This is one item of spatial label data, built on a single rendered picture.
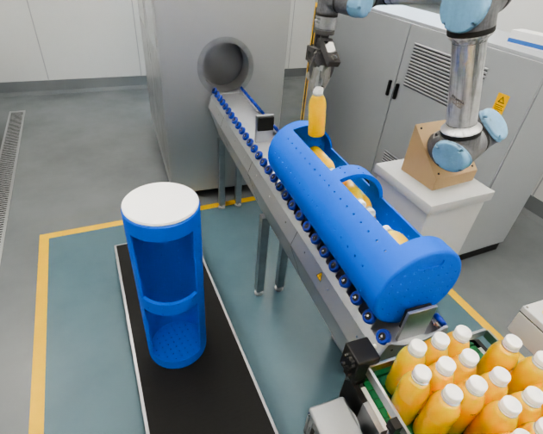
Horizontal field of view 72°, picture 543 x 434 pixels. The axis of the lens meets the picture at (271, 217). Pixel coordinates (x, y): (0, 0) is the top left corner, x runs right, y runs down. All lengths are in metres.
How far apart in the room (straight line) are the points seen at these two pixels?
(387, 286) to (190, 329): 1.31
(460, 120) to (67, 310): 2.24
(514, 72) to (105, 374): 2.75
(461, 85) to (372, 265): 0.56
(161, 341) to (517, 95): 2.37
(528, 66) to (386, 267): 1.79
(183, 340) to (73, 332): 0.67
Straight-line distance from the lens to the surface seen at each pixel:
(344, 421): 1.13
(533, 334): 1.27
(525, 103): 2.61
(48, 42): 5.78
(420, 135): 1.52
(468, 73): 1.21
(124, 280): 2.43
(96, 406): 2.17
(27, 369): 2.41
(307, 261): 1.46
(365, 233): 1.12
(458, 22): 1.15
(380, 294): 1.06
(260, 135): 2.13
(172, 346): 2.07
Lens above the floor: 1.85
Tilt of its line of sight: 37 degrees down
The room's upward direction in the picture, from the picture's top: 5 degrees clockwise
